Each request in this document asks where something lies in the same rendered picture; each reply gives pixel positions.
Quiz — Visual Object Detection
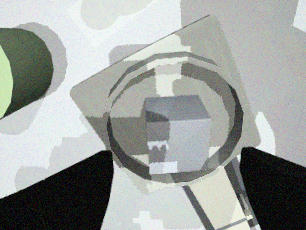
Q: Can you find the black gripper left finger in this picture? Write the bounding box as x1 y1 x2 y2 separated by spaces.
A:
0 150 114 230

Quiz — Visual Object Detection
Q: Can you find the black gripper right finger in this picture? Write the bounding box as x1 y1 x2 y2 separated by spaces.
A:
239 147 306 230

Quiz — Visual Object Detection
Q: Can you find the grey cube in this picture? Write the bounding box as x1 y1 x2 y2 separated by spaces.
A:
145 95 212 175

